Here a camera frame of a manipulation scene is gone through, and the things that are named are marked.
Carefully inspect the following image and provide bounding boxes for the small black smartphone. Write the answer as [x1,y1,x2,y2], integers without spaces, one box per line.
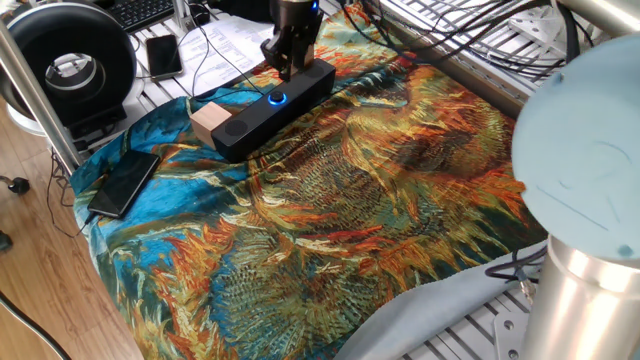
[145,33,185,82]

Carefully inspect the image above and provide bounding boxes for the black ring-shaped fan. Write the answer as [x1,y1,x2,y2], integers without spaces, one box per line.
[0,2,139,142]

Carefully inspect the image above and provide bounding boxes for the black bar speaker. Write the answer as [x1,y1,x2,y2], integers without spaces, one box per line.
[210,58,338,164]

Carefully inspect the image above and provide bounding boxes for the sunflower painting cloth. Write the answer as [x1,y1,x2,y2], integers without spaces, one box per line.
[69,2,551,360]

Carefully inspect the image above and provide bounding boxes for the large black smartphone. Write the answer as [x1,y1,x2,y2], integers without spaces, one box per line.
[87,148,162,220]

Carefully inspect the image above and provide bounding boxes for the black floor cable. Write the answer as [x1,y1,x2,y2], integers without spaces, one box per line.
[0,291,72,360]

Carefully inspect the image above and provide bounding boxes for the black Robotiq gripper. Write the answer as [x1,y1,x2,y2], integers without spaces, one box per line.
[259,0,325,82]

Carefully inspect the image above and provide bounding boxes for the black computer keyboard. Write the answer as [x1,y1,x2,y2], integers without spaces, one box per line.
[107,0,176,34]

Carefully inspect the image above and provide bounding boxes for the aluminium frame post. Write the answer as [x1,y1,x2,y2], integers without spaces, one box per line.
[0,17,85,174]
[172,0,194,32]

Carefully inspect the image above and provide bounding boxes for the printed white paper sheets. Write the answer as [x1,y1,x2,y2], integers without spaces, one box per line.
[177,14,281,99]

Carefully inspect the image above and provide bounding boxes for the thin black phone cable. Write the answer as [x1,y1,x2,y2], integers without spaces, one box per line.
[46,148,96,239]

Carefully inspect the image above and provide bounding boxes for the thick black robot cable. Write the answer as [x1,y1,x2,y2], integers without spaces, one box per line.
[339,0,584,82]

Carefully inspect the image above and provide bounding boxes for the white metal bracket plate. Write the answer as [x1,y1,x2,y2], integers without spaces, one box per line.
[508,3,567,40]

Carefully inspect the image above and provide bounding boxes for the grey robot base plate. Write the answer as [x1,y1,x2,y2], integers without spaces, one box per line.
[492,308,532,360]

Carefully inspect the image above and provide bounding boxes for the thin black speaker cable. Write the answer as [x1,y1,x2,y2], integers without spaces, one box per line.
[191,0,266,99]

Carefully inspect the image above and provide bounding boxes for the black cable with metal connector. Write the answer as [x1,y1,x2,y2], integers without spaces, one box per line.
[483,243,550,303]

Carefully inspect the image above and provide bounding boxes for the black computer mouse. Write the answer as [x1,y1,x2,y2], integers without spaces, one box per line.
[188,0,212,27]

